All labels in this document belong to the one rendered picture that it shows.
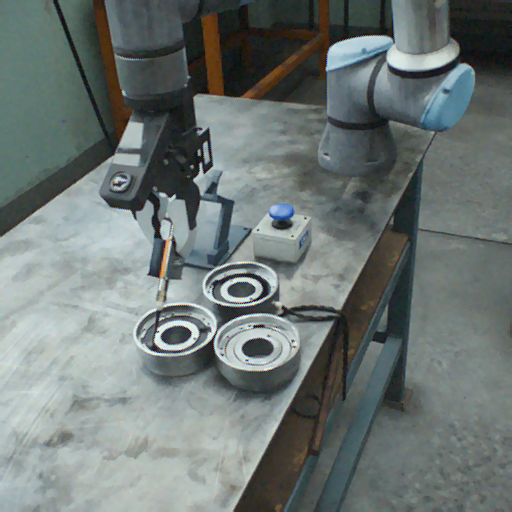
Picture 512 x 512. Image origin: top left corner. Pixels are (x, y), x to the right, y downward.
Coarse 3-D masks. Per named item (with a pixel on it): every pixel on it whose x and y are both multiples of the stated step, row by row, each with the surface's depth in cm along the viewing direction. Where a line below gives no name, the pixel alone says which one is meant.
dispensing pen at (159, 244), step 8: (160, 240) 82; (160, 248) 82; (152, 256) 82; (160, 256) 82; (152, 264) 82; (160, 264) 82; (152, 272) 82; (160, 272) 82; (160, 280) 83; (168, 280) 83; (160, 288) 83; (168, 288) 84; (160, 296) 83; (160, 304) 83; (160, 312) 84; (152, 344) 84
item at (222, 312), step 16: (224, 272) 97; (240, 272) 97; (256, 272) 97; (272, 272) 94; (208, 288) 94; (224, 288) 94; (240, 288) 96; (256, 288) 93; (272, 288) 93; (208, 304) 91; (224, 304) 89; (256, 304) 89; (272, 304) 91; (224, 320) 91
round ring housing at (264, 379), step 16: (240, 320) 86; (256, 320) 87; (272, 320) 86; (224, 336) 85; (256, 336) 85; (272, 336) 84; (288, 336) 84; (224, 352) 83; (240, 352) 82; (256, 352) 86; (272, 352) 82; (224, 368) 80; (240, 368) 78; (272, 368) 78; (288, 368) 80; (240, 384) 80; (256, 384) 79; (272, 384) 80
